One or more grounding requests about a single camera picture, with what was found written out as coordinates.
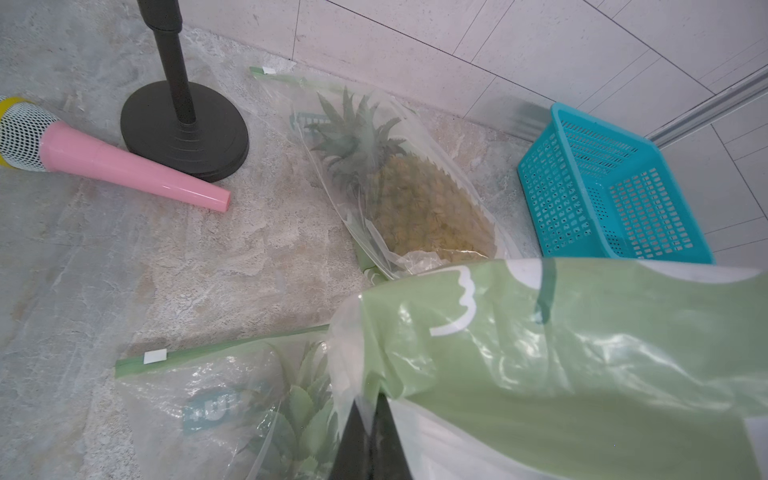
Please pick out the back green pineapple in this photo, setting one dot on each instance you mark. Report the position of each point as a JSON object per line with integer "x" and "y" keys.
{"x": 413, "y": 204}

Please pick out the teal plastic basket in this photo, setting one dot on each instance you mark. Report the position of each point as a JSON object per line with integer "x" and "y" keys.
{"x": 596, "y": 190}

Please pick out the left yellow pineapple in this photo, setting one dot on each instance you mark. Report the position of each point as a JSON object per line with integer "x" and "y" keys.
{"x": 294, "y": 430}

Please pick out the right aluminium corner post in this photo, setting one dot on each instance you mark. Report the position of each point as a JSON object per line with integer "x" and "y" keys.
{"x": 742, "y": 93}

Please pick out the pink toy microphone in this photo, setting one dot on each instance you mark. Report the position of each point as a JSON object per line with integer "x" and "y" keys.
{"x": 33, "y": 139}

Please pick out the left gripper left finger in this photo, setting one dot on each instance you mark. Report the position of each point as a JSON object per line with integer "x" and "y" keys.
{"x": 353, "y": 455}

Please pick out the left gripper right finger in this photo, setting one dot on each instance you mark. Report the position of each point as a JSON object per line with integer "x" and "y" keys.
{"x": 387, "y": 458}

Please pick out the zip-top bag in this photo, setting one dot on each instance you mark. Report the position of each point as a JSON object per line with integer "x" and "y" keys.
{"x": 295, "y": 96}
{"x": 186, "y": 408}
{"x": 563, "y": 368}

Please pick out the black microphone stand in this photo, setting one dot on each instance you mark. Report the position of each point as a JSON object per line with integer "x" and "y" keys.
{"x": 185, "y": 126}

